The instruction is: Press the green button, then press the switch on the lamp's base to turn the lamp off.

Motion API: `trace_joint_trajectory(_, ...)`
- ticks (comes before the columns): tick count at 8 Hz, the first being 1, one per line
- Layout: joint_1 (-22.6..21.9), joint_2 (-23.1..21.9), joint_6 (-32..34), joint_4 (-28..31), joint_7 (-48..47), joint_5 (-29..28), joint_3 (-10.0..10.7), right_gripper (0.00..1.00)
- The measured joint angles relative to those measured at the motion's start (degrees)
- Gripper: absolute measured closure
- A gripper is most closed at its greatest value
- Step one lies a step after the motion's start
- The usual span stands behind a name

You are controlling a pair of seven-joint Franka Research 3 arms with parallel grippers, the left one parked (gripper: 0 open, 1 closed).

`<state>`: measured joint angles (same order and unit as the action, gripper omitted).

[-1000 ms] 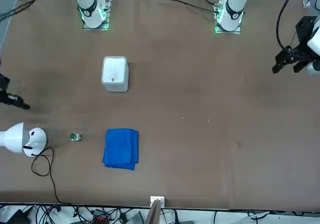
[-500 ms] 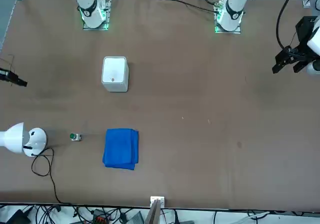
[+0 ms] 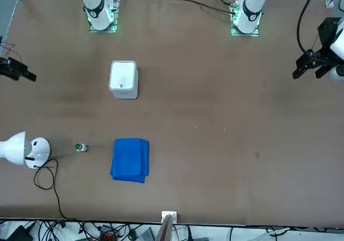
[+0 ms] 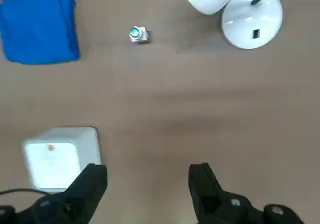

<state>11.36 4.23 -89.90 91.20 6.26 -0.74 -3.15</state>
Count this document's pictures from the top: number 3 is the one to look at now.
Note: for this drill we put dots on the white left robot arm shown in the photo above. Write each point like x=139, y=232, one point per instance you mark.
x=251, y=13

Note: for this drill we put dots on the white table edge tag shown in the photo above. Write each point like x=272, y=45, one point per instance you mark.
x=169, y=214

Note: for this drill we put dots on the black power adapter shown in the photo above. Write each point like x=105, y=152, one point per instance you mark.
x=17, y=233

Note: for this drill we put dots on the green push button white base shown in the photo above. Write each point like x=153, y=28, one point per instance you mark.
x=80, y=147

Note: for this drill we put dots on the white desk lamp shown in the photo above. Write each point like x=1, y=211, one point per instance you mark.
x=16, y=148

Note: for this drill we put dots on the blue folded cloth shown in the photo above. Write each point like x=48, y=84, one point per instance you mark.
x=129, y=160

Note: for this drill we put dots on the white cube device red button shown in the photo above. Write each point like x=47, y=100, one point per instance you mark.
x=123, y=74

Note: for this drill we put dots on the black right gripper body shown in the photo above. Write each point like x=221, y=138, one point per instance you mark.
x=7, y=68

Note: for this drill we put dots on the red and black connector block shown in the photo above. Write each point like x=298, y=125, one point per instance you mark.
x=108, y=236

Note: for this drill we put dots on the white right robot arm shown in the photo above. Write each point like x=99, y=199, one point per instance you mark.
x=96, y=7

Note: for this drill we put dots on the grey upright post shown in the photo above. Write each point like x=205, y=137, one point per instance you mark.
x=164, y=230

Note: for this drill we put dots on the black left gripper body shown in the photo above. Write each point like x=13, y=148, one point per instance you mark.
x=326, y=31

